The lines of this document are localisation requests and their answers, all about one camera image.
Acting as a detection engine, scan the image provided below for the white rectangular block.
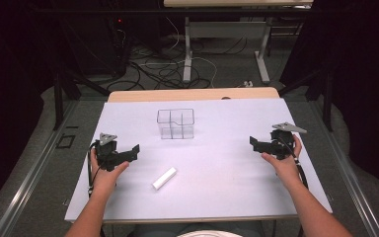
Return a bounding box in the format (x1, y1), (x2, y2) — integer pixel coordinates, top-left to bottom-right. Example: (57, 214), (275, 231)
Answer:
(151, 166), (179, 192)

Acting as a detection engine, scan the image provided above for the wooden table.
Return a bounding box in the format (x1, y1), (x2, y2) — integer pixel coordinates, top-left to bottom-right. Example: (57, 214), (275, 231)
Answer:
(107, 86), (281, 104)

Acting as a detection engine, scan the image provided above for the person's clothing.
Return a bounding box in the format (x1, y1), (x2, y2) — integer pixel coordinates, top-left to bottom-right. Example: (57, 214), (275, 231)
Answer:
(131, 220), (266, 237)

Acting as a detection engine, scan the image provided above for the person's right hand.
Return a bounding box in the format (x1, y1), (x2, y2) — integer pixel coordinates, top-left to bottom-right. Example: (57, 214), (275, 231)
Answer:
(260, 133), (303, 190)

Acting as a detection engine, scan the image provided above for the tangle of floor cables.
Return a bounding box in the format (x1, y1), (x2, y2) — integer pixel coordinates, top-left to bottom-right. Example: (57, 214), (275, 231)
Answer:
(106, 16), (249, 92)

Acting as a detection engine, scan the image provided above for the white table mat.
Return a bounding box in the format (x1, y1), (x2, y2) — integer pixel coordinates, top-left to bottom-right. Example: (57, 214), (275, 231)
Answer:
(64, 97), (334, 223)

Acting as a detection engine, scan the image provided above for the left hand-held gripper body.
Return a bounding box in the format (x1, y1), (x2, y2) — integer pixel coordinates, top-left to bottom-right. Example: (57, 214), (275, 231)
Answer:
(94, 132), (128, 172)

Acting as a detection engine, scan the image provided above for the metal floor rail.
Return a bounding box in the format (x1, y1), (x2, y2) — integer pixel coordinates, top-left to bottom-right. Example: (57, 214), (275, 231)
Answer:
(0, 99), (81, 237)
(308, 98), (379, 237)

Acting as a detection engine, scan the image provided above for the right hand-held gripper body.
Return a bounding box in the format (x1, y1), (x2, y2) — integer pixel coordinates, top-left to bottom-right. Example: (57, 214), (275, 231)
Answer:
(268, 121), (308, 161)

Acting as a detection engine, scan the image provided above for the person's left hand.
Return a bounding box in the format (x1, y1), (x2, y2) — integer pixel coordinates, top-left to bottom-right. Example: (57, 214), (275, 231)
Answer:
(89, 147), (130, 196)

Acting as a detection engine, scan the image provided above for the black metal stand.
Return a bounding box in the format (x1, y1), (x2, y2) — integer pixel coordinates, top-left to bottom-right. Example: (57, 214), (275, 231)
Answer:
(277, 62), (335, 133)
(52, 13), (113, 132)

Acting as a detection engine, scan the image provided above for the dark computer tower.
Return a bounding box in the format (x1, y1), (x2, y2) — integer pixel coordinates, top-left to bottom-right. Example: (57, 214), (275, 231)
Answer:
(105, 14), (131, 78)

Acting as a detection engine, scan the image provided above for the black floor socket frame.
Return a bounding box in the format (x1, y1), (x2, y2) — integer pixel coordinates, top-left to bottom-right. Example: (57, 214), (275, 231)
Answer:
(55, 133), (77, 150)

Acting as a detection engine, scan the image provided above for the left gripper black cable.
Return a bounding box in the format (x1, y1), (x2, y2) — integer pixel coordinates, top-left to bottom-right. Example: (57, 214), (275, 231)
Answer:
(86, 141), (104, 199)

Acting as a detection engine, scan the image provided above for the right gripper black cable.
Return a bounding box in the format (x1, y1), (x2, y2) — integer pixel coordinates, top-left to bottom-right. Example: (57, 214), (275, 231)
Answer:
(277, 137), (310, 191)

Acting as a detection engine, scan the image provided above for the clear plastic divided box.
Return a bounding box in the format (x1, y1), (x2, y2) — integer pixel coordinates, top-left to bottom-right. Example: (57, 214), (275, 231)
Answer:
(156, 108), (195, 140)

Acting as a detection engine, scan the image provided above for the white-legged background desk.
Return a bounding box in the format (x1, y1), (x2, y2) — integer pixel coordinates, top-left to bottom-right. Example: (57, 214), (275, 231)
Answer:
(163, 0), (315, 85)

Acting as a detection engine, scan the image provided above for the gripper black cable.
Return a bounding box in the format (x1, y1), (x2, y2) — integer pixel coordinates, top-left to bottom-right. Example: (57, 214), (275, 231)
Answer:
(86, 141), (104, 199)
(277, 137), (310, 191)

